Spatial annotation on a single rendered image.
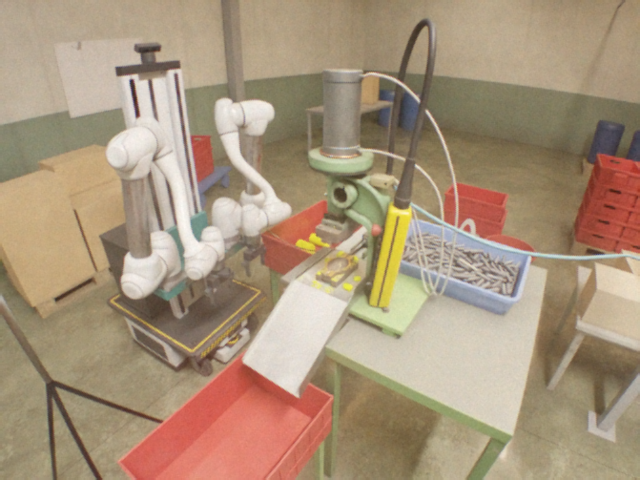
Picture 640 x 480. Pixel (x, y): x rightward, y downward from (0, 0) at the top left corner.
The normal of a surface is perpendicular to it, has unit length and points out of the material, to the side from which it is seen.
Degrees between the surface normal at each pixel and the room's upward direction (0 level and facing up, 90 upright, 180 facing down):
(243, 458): 0
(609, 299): 90
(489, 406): 0
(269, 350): 30
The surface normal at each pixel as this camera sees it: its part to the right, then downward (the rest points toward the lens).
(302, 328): -0.29, -0.54
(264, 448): 0.00, -0.87
